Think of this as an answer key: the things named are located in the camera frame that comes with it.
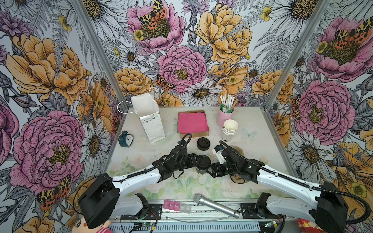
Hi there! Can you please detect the black plastic cup lid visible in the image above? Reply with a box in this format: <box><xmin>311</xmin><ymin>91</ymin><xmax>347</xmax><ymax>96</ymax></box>
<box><xmin>196</xmin><ymin>155</ymin><xmax>211</xmax><ymax>170</ymax></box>

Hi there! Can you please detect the plush doll toy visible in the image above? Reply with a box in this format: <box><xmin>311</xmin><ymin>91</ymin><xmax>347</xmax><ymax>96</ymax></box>
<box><xmin>71</xmin><ymin>215</ymin><xmax>112</xmax><ymax>233</ymax></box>

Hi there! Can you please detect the pink napkin stack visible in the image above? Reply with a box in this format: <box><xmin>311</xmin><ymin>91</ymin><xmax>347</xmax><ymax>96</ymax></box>
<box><xmin>177</xmin><ymin>112</ymin><xmax>209</xmax><ymax>135</ymax></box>

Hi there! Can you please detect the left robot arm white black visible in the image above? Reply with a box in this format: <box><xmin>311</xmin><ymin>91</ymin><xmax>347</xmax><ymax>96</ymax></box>
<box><xmin>78</xmin><ymin>133</ymin><xmax>197</xmax><ymax>229</ymax></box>

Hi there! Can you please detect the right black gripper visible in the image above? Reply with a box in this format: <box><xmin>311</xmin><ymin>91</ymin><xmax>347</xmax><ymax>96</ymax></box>
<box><xmin>206</xmin><ymin>162</ymin><xmax>240</xmax><ymax>178</ymax></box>

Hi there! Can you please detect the pink plastic clip box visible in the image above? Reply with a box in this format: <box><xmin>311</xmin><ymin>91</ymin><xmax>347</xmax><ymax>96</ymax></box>
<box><xmin>163</xmin><ymin>200</ymin><xmax>191</xmax><ymax>214</ymax></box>

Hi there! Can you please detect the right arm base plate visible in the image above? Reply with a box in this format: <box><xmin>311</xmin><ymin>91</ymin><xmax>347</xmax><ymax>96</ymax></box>
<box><xmin>240</xmin><ymin>203</ymin><xmax>283</xmax><ymax>219</ymax></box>

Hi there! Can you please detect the brown cardboard napkin tray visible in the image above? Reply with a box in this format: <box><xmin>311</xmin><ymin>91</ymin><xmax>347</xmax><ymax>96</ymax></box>
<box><xmin>177</xmin><ymin>110</ymin><xmax>210</xmax><ymax>139</ymax></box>

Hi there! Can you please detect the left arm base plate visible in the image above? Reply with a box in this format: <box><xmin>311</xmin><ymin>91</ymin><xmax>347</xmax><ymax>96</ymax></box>
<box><xmin>120</xmin><ymin>203</ymin><xmax>163</xmax><ymax>220</ymax></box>

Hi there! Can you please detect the paper coffee cup black sleeve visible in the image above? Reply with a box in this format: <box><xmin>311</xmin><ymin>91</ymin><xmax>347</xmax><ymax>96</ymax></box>
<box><xmin>196</xmin><ymin>167</ymin><xmax>207</xmax><ymax>174</ymax></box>

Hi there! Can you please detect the silver microphone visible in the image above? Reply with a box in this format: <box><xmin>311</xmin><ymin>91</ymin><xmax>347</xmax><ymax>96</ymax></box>
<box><xmin>193</xmin><ymin>193</ymin><xmax>240</xmax><ymax>218</ymax></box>

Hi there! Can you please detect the teal alarm clock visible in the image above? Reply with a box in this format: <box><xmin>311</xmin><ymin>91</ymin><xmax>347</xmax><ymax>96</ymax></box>
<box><xmin>118</xmin><ymin>131</ymin><xmax>134</xmax><ymax>147</ymax></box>

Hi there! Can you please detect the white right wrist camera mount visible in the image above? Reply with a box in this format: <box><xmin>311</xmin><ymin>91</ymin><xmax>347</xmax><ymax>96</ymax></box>
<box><xmin>212</xmin><ymin>145</ymin><xmax>226</xmax><ymax>165</ymax></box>

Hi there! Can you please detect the bandage box red white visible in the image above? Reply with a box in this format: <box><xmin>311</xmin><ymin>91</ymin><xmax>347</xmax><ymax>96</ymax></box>
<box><xmin>296</xmin><ymin>218</ymin><xmax>318</xmax><ymax>233</ymax></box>

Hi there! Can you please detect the pink straw holder cup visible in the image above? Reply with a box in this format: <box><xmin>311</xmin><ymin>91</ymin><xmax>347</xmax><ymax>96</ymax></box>
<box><xmin>216</xmin><ymin>109</ymin><xmax>234</xmax><ymax>128</ymax></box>

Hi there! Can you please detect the white paper gift bag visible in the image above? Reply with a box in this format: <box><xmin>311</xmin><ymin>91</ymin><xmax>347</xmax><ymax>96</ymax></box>
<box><xmin>117</xmin><ymin>87</ymin><xmax>166</xmax><ymax>144</ymax></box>

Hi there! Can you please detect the stack of white paper cups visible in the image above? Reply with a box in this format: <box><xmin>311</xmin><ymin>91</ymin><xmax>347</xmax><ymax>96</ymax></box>
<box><xmin>221</xmin><ymin>119</ymin><xmax>239</xmax><ymax>142</ymax></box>

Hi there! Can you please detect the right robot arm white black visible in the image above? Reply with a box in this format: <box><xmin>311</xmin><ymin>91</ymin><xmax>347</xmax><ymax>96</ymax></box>
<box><xmin>209</xmin><ymin>141</ymin><xmax>372</xmax><ymax>233</ymax></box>

